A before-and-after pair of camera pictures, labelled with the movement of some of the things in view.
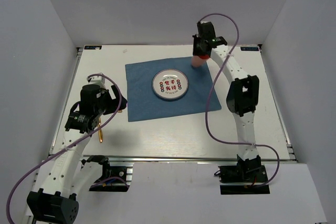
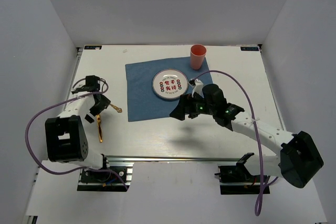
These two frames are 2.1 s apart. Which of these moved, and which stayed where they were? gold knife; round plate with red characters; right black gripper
Moved: right black gripper
Stayed: round plate with red characters; gold knife
